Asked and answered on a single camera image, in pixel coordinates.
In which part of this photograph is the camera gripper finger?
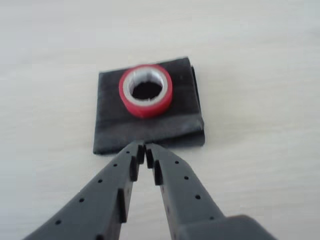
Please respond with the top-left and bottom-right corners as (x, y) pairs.
(145, 142), (226, 240)
(23, 140), (146, 240)

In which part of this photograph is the red tape roll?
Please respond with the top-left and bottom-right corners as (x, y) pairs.
(118, 63), (174, 119)

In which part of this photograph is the grey folded mat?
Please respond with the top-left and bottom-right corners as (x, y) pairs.
(92, 56), (207, 156)

